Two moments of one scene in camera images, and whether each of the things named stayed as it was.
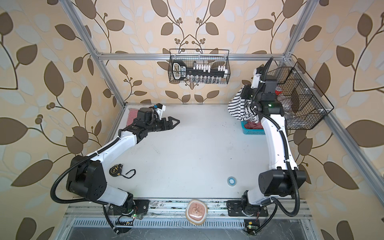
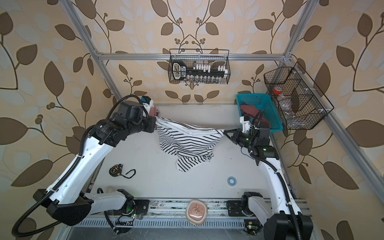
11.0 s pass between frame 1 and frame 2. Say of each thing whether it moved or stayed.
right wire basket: stayed
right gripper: moved
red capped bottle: stayed
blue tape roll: stayed
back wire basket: stayed
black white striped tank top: moved
